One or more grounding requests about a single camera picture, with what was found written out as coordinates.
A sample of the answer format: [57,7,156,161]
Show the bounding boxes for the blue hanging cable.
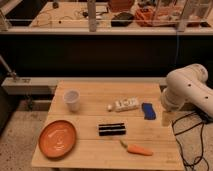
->
[174,19,181,66]

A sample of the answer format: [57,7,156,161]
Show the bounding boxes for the orange carrot-shaped pepper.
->
[120,141,153,156]

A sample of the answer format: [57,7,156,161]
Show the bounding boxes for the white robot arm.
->
[160,64,213,126]

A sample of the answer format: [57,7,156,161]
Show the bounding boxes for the blue cloth object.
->
[142,103,156,120]

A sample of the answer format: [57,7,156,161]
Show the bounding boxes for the orange round plate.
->
[38,120,77,158]

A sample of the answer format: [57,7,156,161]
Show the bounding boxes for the white plastic bottle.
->
[107,97,139,112]

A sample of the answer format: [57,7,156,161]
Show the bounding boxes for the white plastic cup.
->
[63,90,80,112]

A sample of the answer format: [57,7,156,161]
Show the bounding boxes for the black rectangular block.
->
[98,123,126,136]

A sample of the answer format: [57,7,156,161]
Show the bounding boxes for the metal clamp stand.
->
[0,54,31,84]

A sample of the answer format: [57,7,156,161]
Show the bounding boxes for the black floor cables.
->
[171,109,213,171]

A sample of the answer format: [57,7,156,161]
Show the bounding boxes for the orange crate on shelf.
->
[135,8,177,27]

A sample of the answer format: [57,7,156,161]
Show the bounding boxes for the black object on shelf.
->
[111,12,134,27]

